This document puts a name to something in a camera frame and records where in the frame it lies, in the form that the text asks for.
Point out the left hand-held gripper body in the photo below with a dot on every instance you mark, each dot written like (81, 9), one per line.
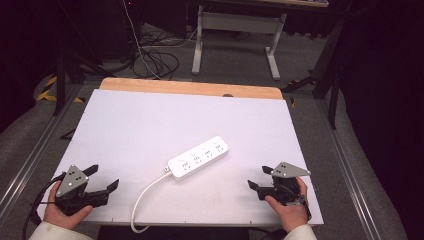
(71, 181)

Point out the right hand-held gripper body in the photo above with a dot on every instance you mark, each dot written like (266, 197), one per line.
(286, 191)

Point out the white power strip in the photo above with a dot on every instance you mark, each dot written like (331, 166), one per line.
(198, 157)

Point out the person's right hand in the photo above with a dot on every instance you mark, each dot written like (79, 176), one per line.
(295, 215)

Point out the person's left hand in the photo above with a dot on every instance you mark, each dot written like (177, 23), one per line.
(61, 218)

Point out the white board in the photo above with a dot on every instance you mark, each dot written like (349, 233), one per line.
(160, 126)

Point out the black tripod stand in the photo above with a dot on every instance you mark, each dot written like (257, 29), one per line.
(60, 83)

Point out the black metal stand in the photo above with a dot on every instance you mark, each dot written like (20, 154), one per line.
(328, 76)

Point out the black curtain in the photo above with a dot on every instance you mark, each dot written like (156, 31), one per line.
(386, 100)

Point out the wooden desk top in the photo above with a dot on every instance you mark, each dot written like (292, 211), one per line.
(266, 2)

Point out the aluminium rail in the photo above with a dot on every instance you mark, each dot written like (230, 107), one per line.
(346, 166)
(36, 156)

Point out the white metal desk frame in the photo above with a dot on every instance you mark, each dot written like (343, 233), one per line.
(238, 20)

